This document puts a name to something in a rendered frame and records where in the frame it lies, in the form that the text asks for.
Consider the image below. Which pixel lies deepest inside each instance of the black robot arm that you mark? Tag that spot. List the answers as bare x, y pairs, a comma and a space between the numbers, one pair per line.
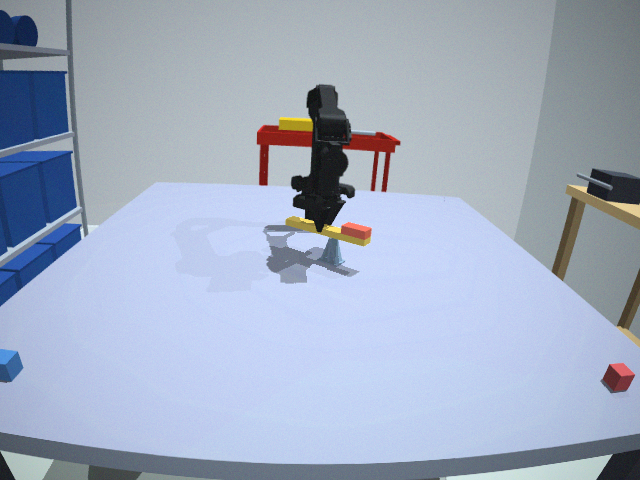
329, 127

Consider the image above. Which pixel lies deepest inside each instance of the red cube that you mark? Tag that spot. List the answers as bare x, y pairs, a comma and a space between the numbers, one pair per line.
618, 376

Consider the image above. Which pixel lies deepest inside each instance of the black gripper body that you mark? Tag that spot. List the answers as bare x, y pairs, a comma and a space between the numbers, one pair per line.
326, 187

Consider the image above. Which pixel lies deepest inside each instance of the blue cube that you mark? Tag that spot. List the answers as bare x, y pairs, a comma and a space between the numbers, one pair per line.
10, 364

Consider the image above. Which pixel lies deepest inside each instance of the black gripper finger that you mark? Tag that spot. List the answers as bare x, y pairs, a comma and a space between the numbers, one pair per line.
334, 210
320, 218

